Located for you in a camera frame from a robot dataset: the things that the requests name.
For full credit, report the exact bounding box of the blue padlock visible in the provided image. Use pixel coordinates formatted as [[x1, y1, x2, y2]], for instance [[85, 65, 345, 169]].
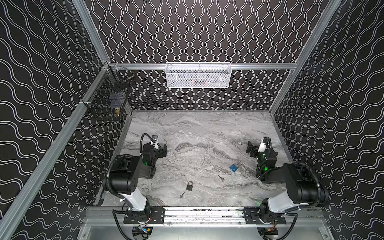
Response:
[[229, 163, 241, 173]]

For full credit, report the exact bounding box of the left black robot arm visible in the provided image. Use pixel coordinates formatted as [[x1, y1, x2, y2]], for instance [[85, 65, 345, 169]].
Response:
[[103, 143, 168, 222]]

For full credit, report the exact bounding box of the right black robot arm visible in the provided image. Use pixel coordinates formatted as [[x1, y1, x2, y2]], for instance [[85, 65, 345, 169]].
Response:
[[246, 137, 329, 224]]

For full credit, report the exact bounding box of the black padlock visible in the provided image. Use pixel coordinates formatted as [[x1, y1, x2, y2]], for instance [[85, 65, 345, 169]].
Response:
[[186, 181, 193, 191]]

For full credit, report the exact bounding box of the brass padlock in basket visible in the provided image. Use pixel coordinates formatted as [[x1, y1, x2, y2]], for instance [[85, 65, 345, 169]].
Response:
[[115, 108, 121, 117]]

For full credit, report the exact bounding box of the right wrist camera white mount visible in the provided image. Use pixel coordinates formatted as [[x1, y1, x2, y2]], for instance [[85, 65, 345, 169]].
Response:
[[258, 137, 271, 152]]

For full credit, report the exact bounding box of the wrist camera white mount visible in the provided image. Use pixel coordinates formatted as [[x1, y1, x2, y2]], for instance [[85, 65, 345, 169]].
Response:
[[151, 135, 159, 149], [258, 137, 271, 152]]

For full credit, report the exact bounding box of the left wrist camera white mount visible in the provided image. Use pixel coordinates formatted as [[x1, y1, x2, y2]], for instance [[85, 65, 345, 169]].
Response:
[[151, 135, 159, 149]]

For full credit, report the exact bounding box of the left black corrugated cable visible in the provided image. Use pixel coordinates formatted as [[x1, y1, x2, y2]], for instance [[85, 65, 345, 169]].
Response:
[[139, 132, 155, 154]]

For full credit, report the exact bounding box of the black wire wall basket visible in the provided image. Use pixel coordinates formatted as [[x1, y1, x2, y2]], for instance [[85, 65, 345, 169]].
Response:
[[86, 67, 136, 122]]

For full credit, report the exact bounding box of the white mesh wall basket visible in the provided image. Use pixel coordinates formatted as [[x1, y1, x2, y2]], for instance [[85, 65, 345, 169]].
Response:
[[165, 62, 232, 89]]

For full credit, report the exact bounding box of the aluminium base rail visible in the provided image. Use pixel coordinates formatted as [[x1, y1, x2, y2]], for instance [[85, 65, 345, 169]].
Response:
[[84, 207, 325, 227]]

